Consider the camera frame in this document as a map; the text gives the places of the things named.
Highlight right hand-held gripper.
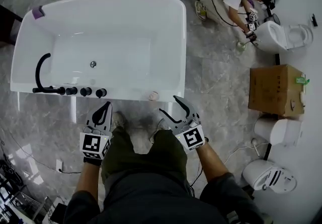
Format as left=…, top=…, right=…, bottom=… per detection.
left=158, top=95, right=205, bottom=154

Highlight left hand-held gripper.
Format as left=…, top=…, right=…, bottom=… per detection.
left=79, top=101, right=113, bottom=161

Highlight white bathtub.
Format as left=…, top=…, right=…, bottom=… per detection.
left=10, top=0, right=187, bottom=123

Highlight person's left forearm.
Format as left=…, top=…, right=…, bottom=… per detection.
left=75, top=157, right=103, bottom=195

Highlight person's right forearm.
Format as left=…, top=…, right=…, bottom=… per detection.
left=194, top=137, right=230, bottom=184

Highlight person's left shoe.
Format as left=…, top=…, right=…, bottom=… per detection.
left=111, top=111, right=127, bottom=132

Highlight person's shoe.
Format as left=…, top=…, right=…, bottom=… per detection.
left=149, top=118, right=170, bottom=144
left=111, top=111, right=127, bottom=132

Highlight person's right shoe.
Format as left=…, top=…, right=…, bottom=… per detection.
left=149, top=118, right=170, bottom=144

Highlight person's green trousers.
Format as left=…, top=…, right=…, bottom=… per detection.
left=100, top=126, right=202, bottom=193

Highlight white toilet brush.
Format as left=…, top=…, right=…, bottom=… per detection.
left=251, top=137, right=261, bottom=157

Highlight person's dark top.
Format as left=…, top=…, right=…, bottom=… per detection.
left=62, top=172, right=274, bottom=224

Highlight brown cardboard box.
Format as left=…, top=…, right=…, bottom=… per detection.
left=248, top=64, right=306, bottom=118

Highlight white toilet with closed lid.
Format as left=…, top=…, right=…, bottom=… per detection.
left=253, top=116, right=303, bottom=147

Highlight white toilet with slotted seat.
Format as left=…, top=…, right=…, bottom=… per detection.
left=241, top=159, right=298, bottom=194

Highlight metal equipment rack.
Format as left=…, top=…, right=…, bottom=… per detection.
left=0, top=159, right=60, bottom=224

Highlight green packet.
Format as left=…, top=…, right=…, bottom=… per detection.
left=295, top=73, right=310, bottom=85

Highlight white toilet with open lid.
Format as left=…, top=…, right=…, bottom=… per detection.
left=256, top=20, right=314, bottom=54

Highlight dark wooden furniture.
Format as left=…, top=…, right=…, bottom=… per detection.
left=0, top=4, right=24, bottom=47

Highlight black mesh bin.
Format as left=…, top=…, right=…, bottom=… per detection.
left=263, top=13, right=281, bottom=26

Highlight white cable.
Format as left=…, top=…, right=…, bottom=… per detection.
left=223, top=141, right=270, bottom=166

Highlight black floor cable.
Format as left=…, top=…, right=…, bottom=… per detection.
left=0, top=124, right=82, bottom=175

